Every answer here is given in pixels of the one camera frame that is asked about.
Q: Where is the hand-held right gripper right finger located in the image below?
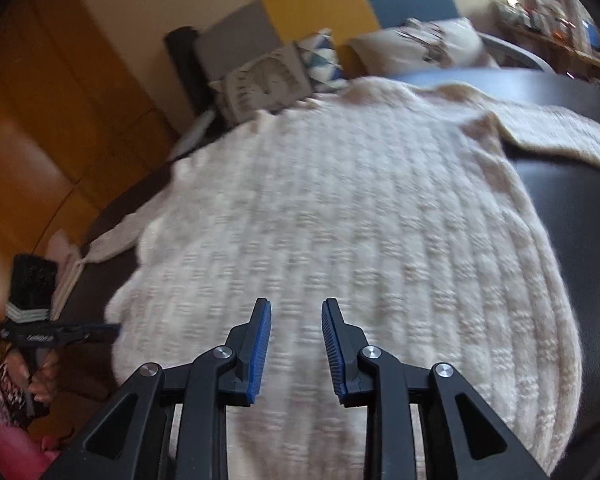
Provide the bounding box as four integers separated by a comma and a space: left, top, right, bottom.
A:
321, 297, 550, 480

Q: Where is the orange wooden wardrobe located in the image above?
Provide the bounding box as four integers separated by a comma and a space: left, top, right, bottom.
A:
0, 0, 181, 361

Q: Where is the cluttered wooden shelf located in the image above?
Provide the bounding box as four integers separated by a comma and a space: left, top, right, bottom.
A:
494, 0, 600, 92

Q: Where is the tiger print cushion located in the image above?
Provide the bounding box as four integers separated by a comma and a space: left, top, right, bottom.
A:
207, 27, 347, 123

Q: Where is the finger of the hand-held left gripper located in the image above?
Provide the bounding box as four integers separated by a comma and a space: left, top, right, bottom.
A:
59, 323, 122, 347

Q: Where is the person's left hand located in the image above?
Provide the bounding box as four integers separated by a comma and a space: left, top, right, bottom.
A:
7, 349, 62, 406

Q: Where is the pink blanket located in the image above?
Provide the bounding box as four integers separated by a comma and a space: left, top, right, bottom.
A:
0, 422, 62, 480

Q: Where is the cream knitted sweater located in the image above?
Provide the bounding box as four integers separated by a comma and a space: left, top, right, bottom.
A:
87, 80, 600, 480

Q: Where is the folded pink clothes stack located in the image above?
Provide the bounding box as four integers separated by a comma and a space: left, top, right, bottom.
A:
47, 230, 89, 319

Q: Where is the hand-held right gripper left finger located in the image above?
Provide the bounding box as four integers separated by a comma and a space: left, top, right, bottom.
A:
45, 297, 273, 480

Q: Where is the grey yellow blue sofa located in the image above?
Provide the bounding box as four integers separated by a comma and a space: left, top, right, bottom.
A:
167, 0, 556, 161

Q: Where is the deer print cushion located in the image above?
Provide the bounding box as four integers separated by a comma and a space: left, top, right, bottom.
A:
349, 17, 501, 80

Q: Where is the black rolled mat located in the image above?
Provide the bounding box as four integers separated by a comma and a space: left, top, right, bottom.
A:
164, 26, 216, 121

